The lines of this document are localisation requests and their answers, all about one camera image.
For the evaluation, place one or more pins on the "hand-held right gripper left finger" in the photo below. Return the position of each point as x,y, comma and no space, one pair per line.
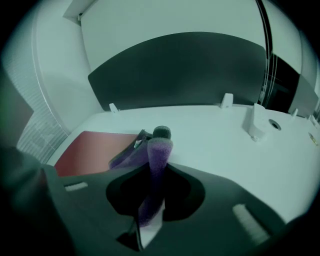
87,207

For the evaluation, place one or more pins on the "dark desk divider panel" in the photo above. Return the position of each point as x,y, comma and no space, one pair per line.
175,75

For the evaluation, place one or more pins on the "white divider clip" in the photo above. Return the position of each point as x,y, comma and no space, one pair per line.
312,119
113,107
227,100
295,112

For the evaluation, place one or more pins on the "purple and grey cloth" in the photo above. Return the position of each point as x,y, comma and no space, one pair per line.
155,165

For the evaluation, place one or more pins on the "red mat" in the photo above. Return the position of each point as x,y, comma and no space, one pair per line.
87,155

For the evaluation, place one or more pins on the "white power strip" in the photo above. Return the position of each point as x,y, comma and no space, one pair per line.
257,122

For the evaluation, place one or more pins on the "grey desk divider panel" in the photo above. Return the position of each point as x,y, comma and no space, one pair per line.
306,97

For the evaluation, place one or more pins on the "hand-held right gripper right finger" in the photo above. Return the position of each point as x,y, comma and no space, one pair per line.
215,225

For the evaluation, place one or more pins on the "yellow sticker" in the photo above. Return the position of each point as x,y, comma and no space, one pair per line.
313,138

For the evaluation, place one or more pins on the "black window frame post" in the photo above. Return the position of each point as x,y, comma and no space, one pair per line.
267,50

